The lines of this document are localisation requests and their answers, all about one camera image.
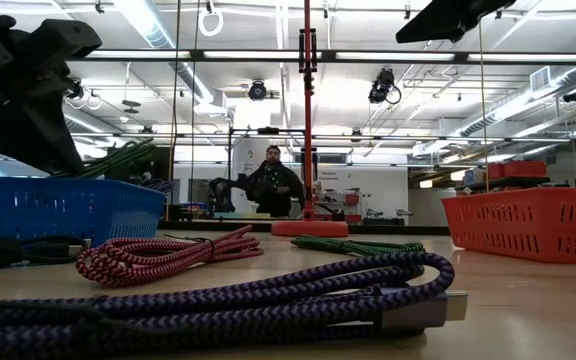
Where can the blue plastic basket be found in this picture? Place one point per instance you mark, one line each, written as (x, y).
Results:
(68, 210)

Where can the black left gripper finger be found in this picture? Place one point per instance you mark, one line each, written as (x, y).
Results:
(23, 132)

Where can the red desk lamp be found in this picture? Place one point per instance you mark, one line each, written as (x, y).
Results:
(308, 150)

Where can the small red storage bin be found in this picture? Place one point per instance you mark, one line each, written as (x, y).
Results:
(495, 171)

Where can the red plastic basket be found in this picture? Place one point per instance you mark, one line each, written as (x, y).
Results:
(518, 225)

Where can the large red storage bin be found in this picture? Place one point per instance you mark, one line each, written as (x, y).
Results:
(525, 169)

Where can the black background robot arm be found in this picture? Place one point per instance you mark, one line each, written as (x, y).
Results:
(220, 195)

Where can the person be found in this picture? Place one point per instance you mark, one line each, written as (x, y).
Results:
(274, 190)

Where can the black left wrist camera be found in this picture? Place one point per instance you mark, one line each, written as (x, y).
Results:
(63, 40)

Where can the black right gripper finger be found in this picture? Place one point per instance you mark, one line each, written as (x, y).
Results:
(448, 22)

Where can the black ceiling camera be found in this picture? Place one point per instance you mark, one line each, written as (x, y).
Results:
(574, 95)
(257, 91)
(380, 86)

